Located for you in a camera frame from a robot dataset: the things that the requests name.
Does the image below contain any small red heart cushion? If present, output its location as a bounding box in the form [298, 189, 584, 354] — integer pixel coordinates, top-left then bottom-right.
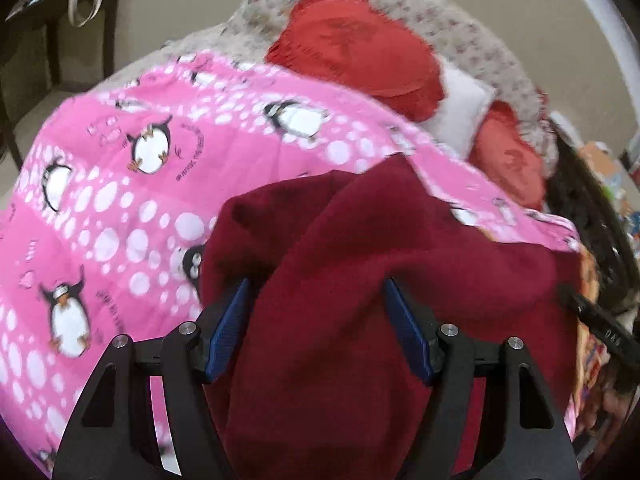
[468, 101, 546, 210]

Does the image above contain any grey floral bed cover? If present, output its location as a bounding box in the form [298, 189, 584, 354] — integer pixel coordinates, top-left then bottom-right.
[96, 0, 559, 177]

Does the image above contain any dark red garment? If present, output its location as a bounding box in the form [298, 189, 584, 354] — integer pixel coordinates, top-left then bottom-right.
[200, 155, 580, 479]

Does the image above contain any dark wooden desk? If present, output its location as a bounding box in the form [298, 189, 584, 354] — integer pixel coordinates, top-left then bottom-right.
[0, 0, 124, 172]

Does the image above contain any dark wooden bedside table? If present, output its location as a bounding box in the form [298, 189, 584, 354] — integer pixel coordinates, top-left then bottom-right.
[547, 120, 639, 314]

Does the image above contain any white pillow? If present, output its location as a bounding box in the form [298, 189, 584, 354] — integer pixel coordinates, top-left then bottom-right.
[420, 55, 497, 159]

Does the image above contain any large red heart cushion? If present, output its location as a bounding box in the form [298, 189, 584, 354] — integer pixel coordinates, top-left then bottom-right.
[266, 0, 446, 122]

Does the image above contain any colourful patterned clothing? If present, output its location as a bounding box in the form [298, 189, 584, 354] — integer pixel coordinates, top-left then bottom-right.
[569, 244, 637, 441]

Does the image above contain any pink penguin blanket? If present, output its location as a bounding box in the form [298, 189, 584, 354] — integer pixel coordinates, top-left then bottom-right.
[1, 52, 580, 472]

